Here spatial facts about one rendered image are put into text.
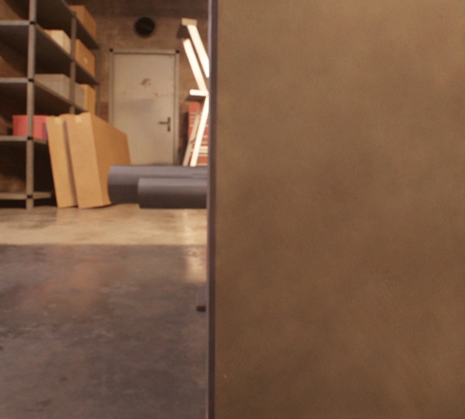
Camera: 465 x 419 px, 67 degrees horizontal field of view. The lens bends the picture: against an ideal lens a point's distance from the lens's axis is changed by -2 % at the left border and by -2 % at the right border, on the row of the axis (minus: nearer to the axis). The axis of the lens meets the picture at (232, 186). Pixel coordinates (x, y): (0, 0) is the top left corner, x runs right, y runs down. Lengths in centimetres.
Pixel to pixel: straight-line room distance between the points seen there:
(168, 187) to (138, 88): 508
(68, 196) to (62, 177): 18
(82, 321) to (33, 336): 8
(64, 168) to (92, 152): 31
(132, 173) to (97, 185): 292
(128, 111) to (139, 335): 476
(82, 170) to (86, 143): 23
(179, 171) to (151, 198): 5
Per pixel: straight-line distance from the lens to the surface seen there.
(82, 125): 325
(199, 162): 449
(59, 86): 405
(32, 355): 57
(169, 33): 542
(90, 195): 320
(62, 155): 338
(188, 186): 21
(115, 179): 26
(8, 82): 339
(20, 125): 366
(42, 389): 48
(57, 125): 342
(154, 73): 530
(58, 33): 412
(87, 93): 468
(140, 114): 520
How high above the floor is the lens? 23
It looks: 1 degrees down
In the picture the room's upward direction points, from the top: straight up
